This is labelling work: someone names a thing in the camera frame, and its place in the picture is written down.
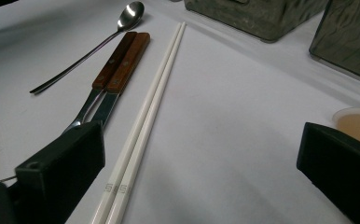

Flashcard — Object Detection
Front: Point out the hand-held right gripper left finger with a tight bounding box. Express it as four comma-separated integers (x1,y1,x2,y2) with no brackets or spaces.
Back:
14,120,106,224

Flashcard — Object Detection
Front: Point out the long metal spoon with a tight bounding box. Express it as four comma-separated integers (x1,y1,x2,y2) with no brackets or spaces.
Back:
29,1,145,95

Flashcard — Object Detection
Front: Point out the white chopstick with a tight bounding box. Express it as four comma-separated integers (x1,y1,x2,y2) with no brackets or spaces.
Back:
89,21,183,224
104,21,187,224

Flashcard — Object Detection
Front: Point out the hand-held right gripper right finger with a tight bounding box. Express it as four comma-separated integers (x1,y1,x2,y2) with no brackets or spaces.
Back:
296,121,360,224

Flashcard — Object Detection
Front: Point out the translucent grey plastic bin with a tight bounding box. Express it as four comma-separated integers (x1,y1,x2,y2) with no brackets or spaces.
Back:
184,0,328,43
309,0,360,83

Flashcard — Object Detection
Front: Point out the wooden handled fork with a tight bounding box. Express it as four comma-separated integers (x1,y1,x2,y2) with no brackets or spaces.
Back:
62,31,138,134

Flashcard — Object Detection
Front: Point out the white table cover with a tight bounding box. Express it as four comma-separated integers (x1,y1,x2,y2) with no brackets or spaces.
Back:
0,0,360,224

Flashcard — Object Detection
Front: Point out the wooden handled knife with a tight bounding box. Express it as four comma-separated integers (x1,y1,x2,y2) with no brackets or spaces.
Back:
90,32,151,129

